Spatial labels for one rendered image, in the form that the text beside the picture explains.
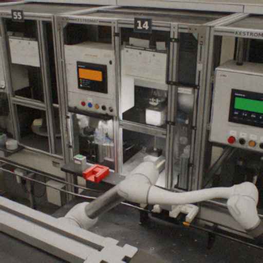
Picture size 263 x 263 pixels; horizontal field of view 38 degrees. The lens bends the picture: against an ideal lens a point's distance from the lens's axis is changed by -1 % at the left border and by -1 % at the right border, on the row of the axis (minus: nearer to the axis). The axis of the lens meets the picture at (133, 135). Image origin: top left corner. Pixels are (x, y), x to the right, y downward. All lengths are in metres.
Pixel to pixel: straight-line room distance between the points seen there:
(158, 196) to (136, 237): 0.73
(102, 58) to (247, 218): 1.40
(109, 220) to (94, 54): 1.17
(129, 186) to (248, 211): 0.60
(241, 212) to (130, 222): 1.09
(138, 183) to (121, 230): 0.76
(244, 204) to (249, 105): 0.62
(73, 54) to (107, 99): 0.40
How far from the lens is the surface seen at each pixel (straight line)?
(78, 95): 2.80
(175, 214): 2.50
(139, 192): 1.94
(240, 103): 2.23
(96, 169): 2.85
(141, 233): 2.64
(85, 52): 2.66
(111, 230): 2.67
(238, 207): 1.85
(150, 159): 2.81
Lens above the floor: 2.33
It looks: 24 degrees down
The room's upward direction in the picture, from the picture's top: straight up
